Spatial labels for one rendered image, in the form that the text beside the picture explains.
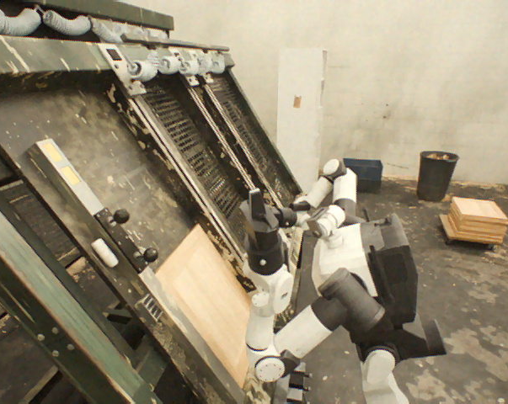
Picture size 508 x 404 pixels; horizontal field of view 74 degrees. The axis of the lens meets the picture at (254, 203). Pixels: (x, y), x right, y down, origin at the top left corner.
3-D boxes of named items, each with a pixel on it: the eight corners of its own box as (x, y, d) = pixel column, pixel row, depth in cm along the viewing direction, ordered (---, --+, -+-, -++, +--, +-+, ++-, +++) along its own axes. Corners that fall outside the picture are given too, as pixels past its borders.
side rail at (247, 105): (289, 199, 275) (301, 193, 271) (216, 77, 251) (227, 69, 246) (291, 195, 282) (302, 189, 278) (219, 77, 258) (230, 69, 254)
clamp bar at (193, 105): (277, 255, 188) (316, 238, 179) (152, 61, 162) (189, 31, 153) (280, 246, 197) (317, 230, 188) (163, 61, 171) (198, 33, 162)
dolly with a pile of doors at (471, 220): (499, 254, 355) (510, 220, 339) (444, 246, 370) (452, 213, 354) (483, 229, 409) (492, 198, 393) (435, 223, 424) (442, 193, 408)
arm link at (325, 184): (302, 191, 152) (329, 157, 150) (317, 203, 156) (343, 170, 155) (314, 199, 142) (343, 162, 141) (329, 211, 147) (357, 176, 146)
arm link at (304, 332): (271, 354, 103) (324, 309, 98) (280, 392, 91) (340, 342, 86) (244, 337, 99) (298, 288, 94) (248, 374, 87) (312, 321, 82)
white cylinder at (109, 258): (88, 246, 87) (107, 269, 88) (95, 241, 86) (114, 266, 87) (95, 240, 89) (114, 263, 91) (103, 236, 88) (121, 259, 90)
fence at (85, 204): (231, 411, 104) (242, 408, 103) (26, 150, 84) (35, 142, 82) (236, 396, 109) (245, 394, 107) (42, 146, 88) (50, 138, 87)
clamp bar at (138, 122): (258, 320, 140) (308, 302, 131) (77, 61, 114) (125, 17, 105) (263, 304, 149) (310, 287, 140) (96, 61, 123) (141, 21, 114)
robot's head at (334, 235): (350, 228, 108) (341, 204, 106) (334, 246, 102) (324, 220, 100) (332, 228, 113) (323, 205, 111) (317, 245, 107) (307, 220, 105)
